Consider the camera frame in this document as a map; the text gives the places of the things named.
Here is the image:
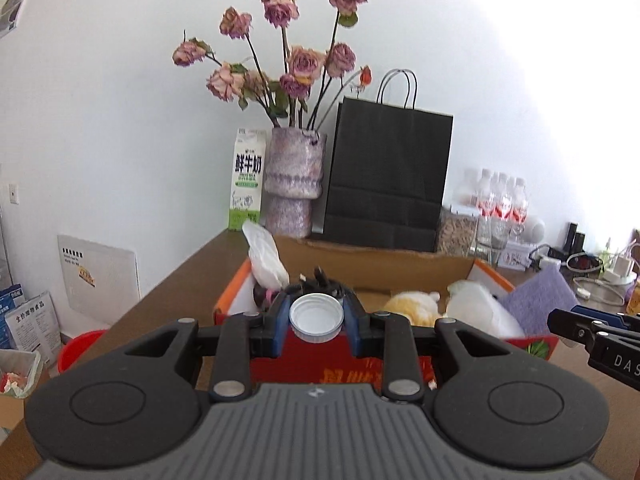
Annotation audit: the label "small white bottle cap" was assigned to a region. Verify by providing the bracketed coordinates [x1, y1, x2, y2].
[288, 292, 344, 344]

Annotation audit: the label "red pumpkin cardboard box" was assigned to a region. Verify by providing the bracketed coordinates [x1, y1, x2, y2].
[212, 235, 561, 391]

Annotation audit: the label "crumpled white tissue left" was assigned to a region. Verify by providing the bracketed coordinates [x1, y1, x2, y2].
[242, 220, 290, 290]

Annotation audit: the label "yellow white plush toy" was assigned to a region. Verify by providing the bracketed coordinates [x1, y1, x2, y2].
[383, 292, 442, 327]

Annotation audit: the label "white charger plug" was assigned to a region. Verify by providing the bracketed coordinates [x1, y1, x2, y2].
[602, 256, 638, 286]

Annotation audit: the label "purple towel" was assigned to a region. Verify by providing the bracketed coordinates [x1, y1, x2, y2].
[499, 266, 578, 336]

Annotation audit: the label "black power strip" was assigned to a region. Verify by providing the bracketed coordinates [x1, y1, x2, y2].
[528, 223, 605, 275]

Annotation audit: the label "translucent plastic bag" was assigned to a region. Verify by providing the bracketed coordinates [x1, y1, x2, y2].
[445, 281, 525, 339]

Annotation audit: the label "white tin box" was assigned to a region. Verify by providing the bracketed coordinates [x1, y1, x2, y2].
[498, 240, 536, 271]

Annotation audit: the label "green white milk carton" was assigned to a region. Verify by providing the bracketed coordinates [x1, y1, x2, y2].
[228, 129, 267, 231]

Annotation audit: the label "white round speaker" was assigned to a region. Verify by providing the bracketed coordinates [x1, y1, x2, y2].
[522, 216, 546, 245]

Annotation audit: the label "clear container with pellets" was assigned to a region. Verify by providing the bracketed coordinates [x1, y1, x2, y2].
[436, 204, 480, 257]

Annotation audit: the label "black paper bag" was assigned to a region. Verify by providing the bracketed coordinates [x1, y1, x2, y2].
[322, 68, 454, 252]

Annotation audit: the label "glass jar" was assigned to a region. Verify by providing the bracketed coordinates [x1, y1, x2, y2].
[476, 216, 510, 266]

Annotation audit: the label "water bottle right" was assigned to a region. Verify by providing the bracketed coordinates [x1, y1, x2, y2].
[510, 178, 529, 240]

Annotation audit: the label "water bottle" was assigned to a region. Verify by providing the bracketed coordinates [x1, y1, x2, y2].
[510, 178, 529, 240]
[494, 172, 512, 220]
[476, 168, 495, 217]

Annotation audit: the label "purple ceramic vase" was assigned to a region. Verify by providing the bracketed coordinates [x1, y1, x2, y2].
[264, 127, 326, 238]

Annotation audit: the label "water bottle middle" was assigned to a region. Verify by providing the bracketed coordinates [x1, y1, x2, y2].
[494, 172, 512, 220]

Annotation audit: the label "water bottle left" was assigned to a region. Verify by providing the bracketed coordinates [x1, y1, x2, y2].
[476, 168, 495, 217]

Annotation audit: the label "red bucket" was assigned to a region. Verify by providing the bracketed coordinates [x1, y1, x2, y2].
[56, 330, 106, 374]

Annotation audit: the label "blue white leaflets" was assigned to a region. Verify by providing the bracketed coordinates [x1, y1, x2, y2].
[3, 292, 63, 367]

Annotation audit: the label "dried pink roses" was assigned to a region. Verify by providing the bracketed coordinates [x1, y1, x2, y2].
[171, 0, 372, 130]

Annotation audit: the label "black coiled cable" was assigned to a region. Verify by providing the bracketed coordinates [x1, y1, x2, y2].
[252, 264, 356, 311]

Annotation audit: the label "white cable with puck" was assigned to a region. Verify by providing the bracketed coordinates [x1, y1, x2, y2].
[572, 274, 629, 309]

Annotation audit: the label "white board on wall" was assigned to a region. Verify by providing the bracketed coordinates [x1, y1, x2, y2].
[58, 234, 141, 326]

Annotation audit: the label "wall poster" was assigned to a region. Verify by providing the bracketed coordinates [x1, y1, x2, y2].
[0, 0, 27, 38]

